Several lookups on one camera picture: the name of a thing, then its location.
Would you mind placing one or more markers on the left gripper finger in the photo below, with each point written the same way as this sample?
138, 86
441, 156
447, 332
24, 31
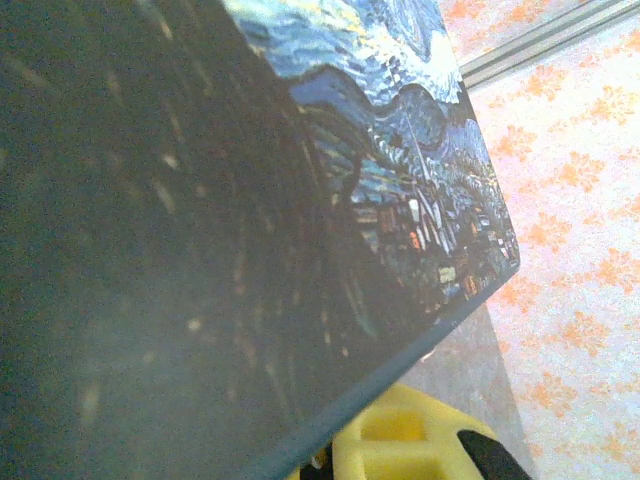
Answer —
400, 440

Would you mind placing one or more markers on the starry night print box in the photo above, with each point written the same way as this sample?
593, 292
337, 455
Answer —
250, 200

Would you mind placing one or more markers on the aluminium corner post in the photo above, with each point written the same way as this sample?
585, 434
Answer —
550, 42

